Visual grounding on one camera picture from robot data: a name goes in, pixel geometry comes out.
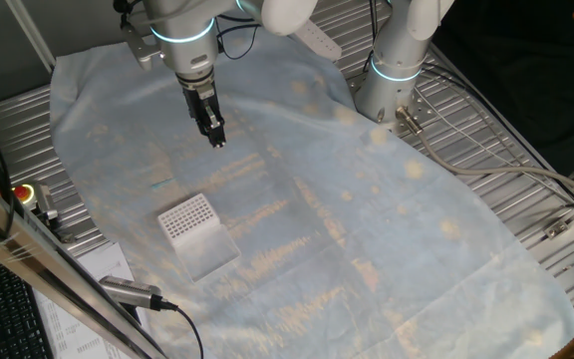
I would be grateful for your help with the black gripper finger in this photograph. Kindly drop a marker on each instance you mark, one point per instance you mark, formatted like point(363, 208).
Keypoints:
point(198, 117)
point(215, 124)

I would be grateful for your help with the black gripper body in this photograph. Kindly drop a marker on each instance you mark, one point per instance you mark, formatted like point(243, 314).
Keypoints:
point(198, 90)

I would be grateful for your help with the blue pipette tip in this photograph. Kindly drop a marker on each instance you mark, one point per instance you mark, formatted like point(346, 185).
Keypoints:
point(162, 184)

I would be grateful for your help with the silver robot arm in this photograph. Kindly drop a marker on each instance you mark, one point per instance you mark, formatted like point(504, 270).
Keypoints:
point(187, 45)

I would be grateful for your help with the white pipette tip rack box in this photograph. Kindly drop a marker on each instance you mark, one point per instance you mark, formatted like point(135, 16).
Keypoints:
point(190, 219)

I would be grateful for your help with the black foam microphone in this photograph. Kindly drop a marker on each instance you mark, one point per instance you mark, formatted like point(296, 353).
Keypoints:
point(120, 5)

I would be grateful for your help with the white power strip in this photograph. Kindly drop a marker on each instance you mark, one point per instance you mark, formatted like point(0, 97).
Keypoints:
point(319, 42)

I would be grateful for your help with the light blue cloth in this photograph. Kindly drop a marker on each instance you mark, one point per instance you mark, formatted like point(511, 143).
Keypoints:
point(367, 224)

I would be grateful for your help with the red emergency stop button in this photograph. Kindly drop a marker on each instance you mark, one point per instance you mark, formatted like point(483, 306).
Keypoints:
point(24, 193)

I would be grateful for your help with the printed white paper sheet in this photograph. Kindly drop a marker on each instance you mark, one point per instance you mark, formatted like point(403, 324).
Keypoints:
point(68, 329)

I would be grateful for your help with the black keyboard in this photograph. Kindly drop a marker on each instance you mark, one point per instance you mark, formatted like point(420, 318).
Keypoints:
point(3, 309)

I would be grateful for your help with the silver wrist mount bracket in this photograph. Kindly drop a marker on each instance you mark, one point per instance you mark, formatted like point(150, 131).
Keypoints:
point(140, 47)

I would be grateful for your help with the black clamp bracket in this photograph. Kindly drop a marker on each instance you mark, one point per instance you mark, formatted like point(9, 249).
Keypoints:
point(65, 234)

